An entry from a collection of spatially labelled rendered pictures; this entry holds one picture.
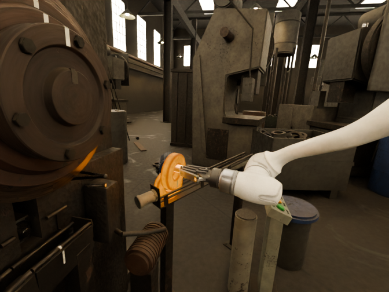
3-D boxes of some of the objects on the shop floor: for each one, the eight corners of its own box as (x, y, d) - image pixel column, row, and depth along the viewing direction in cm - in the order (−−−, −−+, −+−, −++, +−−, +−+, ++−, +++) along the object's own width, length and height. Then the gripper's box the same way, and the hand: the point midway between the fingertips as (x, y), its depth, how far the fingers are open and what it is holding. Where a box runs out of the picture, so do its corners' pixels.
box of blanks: (264, 198, 237) (272, 135, 219) (243, 172, 318) (248, 125, 300) (345, 199, 244) (360, 138, 226) (305, 174, 324) (314, 127, 306)
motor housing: (125, 347, 91) (121, 248, 78) (146, 300, 112) (145, 216, 99) (152, 355, 88) (151, 254, 76) (168, 306, 109) (169, 221, 97)
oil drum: (82, 165, 317) (77, 109, 296) (105, 156, 373) (102, 108, 353) (115, 170, 305) (112, 111, 285) (134, 159, 362) (133, 109, 341)
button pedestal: (251, 305, 112) (265, 207, 98) (249, 270, 135) (260, 187, 121) (281, 311, 109) (300, 212, 95) (273, 275, 132) (287, 190, 118)
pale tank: (263, 129, 836) (278, 8, 731) (260, 126, 923) (274, 18, 819) (286, 131, 818) (305, 7, 714) (281, 128, 906) (297, 18, 801)
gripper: (215, 195, 70) (158, 179, 79) (224, 182, 82) (174, 169, 91) (217, 175, 68) (159, 161, 77) (227, 165, 80) (175, 153, 89)
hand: (174, 167), depth 82 cm, fingers closed
